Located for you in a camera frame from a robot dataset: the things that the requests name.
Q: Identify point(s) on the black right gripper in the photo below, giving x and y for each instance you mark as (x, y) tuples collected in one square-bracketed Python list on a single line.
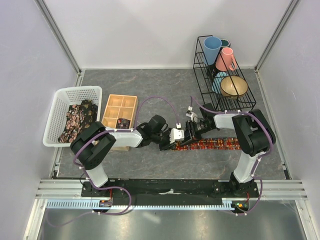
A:
[(190, 132)]

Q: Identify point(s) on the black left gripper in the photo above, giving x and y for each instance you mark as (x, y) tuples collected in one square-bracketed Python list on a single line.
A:
[(168, 146)]

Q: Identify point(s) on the multicolour patchwork tie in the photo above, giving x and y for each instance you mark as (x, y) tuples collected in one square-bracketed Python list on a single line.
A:
[(220, 143)]

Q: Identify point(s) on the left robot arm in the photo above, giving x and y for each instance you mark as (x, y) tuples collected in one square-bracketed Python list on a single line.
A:
[(93, 144)]

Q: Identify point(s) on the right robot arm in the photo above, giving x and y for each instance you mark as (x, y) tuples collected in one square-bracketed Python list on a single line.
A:
[(254, 136)]

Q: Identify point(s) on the wooden compartment box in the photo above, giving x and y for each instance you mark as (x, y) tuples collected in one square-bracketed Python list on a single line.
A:
[(119, 106)]

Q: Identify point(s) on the light blue cup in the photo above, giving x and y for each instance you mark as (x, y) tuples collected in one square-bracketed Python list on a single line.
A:
[(216, 85)]

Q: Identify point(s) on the wooden bowl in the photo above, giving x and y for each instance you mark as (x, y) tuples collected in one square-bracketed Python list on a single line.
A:
[(233, 87)]

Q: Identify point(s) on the pink mug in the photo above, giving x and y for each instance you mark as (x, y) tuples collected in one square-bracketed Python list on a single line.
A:
[(226, 60)]

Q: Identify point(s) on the black gold patterned tie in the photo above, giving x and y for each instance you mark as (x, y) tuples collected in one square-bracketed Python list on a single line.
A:
[(88, 113)]

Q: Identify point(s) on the blue plastic cup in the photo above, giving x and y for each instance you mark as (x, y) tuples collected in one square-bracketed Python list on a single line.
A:
[(211, 49)]

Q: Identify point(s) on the floral black pink tie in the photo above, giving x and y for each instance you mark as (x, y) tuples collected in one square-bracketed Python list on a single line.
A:
[(74, 124)]

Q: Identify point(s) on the dark green cup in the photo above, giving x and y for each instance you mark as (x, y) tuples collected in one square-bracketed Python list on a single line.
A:
[(225, 43)]

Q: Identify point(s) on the white plastic basket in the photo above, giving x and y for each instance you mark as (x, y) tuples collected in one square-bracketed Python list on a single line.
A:
[(63, 98)]

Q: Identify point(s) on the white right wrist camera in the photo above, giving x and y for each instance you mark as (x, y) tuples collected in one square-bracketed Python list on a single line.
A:
[(192, 115)]

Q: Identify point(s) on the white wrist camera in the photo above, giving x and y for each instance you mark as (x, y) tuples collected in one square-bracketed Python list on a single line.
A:
[(192, 115), (176, 135)]

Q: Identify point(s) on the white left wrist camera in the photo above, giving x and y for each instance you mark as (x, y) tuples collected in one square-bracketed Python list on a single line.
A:
[(176, 135)]

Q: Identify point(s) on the black wire rack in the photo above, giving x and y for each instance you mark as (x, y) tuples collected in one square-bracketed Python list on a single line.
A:
[(204, 76)]

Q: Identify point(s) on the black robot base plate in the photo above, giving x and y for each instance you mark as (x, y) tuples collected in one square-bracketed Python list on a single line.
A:
[(189, 190)]

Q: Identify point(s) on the slotted cable duct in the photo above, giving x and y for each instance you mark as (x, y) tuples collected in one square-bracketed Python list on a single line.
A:
[(223, 204)]

